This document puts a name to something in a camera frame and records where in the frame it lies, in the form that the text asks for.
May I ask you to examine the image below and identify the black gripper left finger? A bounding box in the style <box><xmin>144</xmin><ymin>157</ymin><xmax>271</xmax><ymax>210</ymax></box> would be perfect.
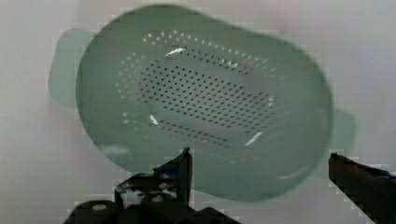
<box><xmin>114</xmin><ymin>147</ymin><xmax>192</xmax><ymax>209</ymax></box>

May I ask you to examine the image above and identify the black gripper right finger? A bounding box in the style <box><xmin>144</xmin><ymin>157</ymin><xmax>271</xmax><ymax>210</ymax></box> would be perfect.
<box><xmin>328</xmin><ymin>153</ymin><xmax>396</xmax><ymax>224</ymax></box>

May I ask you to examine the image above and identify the green plastic strainer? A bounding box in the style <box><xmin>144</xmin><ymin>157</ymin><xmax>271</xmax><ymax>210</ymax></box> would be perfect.
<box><xmin>49</xmin><ymin>4</ymin><xmax>358</xmax><ymax>203</ymax></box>

